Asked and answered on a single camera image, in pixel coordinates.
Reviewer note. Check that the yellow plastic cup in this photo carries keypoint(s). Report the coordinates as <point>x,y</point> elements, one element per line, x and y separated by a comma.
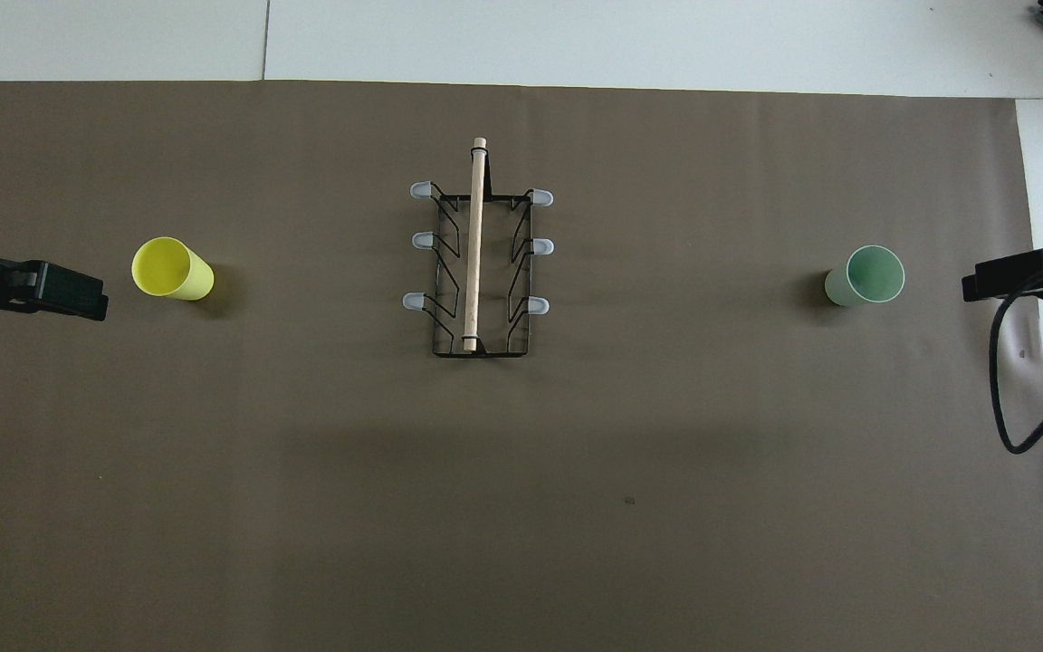
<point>179,276</point>

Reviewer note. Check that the pale green plastic cup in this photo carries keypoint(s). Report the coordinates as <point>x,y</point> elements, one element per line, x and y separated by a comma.
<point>852,288</point>

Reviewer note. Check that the brown paper table mat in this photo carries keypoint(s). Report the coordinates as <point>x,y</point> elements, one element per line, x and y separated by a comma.
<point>521,507</point>

